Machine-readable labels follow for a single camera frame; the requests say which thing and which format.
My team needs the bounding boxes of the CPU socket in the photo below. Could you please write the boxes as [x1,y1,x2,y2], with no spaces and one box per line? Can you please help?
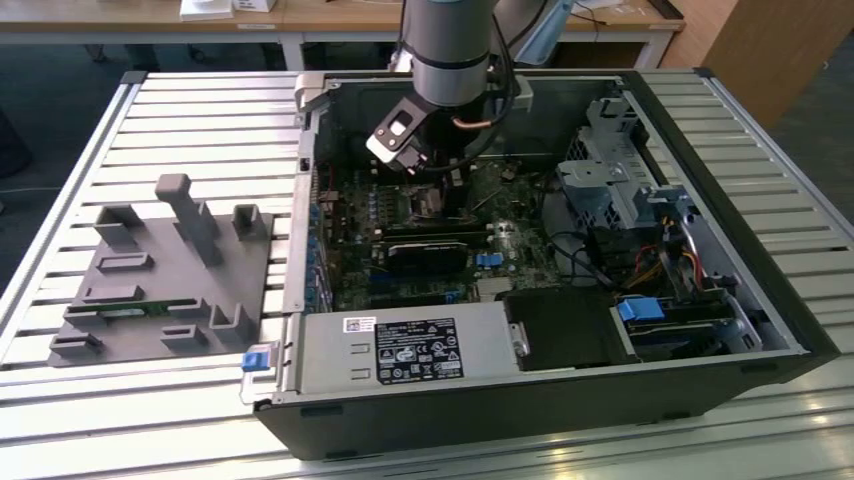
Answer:
[402,182,448,225]

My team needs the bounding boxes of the metal drive cage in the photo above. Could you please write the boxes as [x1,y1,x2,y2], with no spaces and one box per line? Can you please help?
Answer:
[556,97,696,234]

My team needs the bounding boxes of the black graphics card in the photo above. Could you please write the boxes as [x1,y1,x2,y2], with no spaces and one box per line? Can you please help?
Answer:
[383,239,470,276]

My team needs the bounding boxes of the green motherboard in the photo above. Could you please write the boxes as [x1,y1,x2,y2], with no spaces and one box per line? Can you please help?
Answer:
[313,149,589,311]

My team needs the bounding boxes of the silver chipset heatsink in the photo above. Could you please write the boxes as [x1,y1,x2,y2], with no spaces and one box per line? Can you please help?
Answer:
[476,277,517,297]

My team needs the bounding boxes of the black plastic shroud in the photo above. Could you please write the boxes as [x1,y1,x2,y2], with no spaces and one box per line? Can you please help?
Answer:
[501,288,637,372]

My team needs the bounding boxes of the blue disk carrier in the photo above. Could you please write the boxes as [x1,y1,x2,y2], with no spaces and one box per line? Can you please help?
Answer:
[616,296,668,327]

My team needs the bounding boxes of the silver power supply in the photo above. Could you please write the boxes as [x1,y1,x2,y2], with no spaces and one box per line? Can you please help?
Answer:
[283,299,533,399]

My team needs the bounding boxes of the grey parts rack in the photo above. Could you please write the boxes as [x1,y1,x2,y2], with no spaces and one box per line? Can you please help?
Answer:
[50,173,278,370]

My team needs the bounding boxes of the wooden cabinet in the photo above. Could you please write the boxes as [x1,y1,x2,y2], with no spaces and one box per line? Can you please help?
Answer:
[658,0,854,130]

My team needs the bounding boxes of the green RAM stick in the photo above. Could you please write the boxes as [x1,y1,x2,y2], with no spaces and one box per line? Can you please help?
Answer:
[99,298,202,319]

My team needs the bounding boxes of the black PC case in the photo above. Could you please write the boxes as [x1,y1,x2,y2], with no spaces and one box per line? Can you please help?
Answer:
[251,68,841,461]

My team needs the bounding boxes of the wooden desk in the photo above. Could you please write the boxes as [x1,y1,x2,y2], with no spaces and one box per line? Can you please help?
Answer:
[0,0,688,71]

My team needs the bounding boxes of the copper coloured cable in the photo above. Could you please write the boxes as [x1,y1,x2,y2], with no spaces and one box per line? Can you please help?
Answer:
[452,115,501,133]

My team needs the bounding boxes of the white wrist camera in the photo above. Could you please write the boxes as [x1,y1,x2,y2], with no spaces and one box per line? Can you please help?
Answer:
[365,97,434,175]

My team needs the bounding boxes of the yellow red power wires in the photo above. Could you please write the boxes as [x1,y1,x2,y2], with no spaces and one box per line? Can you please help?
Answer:
[633,247,708,294]

